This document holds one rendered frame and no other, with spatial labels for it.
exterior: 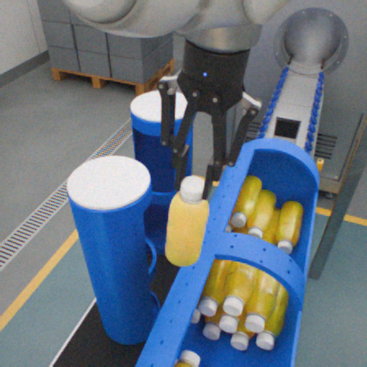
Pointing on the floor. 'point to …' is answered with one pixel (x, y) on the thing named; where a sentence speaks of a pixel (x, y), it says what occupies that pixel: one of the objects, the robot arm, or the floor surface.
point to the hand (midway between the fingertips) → (195, 173)
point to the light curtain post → (355, 167)
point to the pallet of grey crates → (102, 51)
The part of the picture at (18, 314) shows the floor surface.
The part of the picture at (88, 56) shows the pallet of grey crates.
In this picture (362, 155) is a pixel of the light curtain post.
